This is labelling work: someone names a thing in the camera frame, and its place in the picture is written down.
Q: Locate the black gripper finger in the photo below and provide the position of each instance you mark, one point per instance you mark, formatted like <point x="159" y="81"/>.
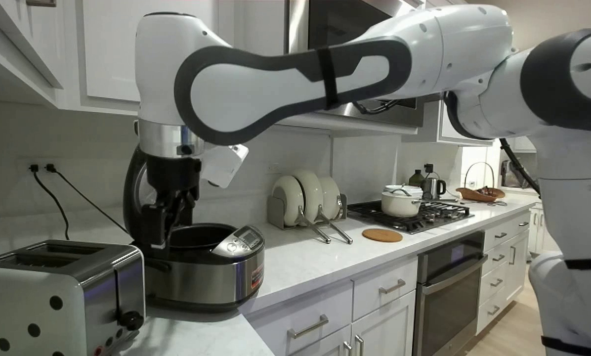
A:
<point x="153" y="223"/>
<point x="183" y="209"/>

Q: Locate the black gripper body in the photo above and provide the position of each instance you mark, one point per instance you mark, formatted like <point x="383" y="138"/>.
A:
<point x="173" y="176"/>

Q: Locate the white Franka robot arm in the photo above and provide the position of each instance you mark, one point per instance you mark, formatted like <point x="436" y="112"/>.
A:
<point x="307" y="79"/>

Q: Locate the black toaster dial knob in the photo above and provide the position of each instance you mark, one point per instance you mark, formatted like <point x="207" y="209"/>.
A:
<point x="133" y="320"/>

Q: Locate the white polka dot steel toaster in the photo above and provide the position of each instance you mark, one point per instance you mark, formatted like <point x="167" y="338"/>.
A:
<point x="31" y="308"/>

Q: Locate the steel rice cooker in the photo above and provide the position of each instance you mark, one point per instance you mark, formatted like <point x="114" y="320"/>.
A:
<point x="209" y="276"/>

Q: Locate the white plate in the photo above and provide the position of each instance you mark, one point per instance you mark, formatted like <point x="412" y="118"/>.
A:
<point x="313" y="193"/>
<point x="290" y="199"/>
<point x="333" y="195"/>

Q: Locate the white upper cabinet door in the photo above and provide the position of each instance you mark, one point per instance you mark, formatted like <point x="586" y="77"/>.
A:
<point x="104" y="51"/>

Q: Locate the white cabinet door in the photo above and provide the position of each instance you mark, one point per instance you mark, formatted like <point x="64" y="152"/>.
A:
<point x="386" y="328"/>
<point x="104" y="51"/>

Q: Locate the metal dish rack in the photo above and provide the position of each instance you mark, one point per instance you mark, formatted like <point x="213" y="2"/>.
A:
<point x="327" y="227"/>

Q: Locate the wide white cabinet drawer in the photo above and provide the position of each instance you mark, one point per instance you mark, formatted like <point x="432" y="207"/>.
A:
<point x="301" y="322"/>

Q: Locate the round cork trivet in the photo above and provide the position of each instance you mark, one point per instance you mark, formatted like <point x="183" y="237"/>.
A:
<point x="383" y="235"/>

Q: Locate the narrow white cabinet drawer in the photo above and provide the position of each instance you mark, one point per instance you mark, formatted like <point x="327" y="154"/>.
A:
<point x="385" y="286"/>

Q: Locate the white pot with lid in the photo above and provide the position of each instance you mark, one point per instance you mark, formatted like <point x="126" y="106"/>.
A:
<point x="402" y="199"/>

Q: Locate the green bottle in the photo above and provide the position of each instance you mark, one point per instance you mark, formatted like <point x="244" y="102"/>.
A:
<point x="416" y="178"/>

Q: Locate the white lower cabinet door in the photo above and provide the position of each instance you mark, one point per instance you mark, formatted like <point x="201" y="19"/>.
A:
<point x="386" y="328"/>

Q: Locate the steel coffee kettle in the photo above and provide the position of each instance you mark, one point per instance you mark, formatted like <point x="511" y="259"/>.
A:
<point x="432" y="184"/>

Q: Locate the black gas stove top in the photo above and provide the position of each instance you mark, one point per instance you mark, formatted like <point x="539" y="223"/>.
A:
<point x="440" y="211"/>

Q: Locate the steel built-in oven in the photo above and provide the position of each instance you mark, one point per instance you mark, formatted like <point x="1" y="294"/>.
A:
<point x="450" y="296"/>

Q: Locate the brown wicker basket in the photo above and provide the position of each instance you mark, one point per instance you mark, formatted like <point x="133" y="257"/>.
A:
<point x="481" y="193"/>

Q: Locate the small white cabinet drawer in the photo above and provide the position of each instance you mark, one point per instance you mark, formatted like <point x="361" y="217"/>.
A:
<point x="499" y="257"/>
<point x="497" y="282"/>
<point x="503" y="233"/>
<point x="493" y="308"/>

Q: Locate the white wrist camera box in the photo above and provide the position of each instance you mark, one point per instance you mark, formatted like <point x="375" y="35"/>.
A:
<point x="226" y="162"/>

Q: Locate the white wall outlet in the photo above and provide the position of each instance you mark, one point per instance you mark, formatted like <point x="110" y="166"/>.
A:
<point x="43" y="166"/>

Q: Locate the white side wall cabinet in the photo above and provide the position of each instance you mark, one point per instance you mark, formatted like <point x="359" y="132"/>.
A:
<point x="11" y="31"/>

